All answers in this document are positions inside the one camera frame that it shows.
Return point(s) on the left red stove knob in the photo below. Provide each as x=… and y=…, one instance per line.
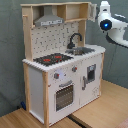
x=56, y=75

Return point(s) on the metal toy sink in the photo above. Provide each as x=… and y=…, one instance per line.
x=79, y=51

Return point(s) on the toy oven door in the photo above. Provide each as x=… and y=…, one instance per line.
x=64, y=97

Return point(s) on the white microwave door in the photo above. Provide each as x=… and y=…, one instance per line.
x=92, y=11

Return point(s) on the black toy faucet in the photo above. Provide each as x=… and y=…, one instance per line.
x=72, y=40

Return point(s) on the black toy stovetop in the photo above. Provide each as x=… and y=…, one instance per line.
x=52, y=59

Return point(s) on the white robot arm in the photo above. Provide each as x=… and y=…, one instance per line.
x=113, y=25

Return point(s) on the wooden toy kitchen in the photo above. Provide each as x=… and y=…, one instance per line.
x=40, y=84

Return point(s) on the grey range hood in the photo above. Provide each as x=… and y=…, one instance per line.
x=48, y=18

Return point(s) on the right red stove knob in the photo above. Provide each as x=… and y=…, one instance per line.
x=74, y=69

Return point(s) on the white cabinet door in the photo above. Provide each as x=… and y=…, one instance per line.
x=90, y=79

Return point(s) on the red stove knob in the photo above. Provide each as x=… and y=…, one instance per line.
x=74, y=69
x=56, y=75

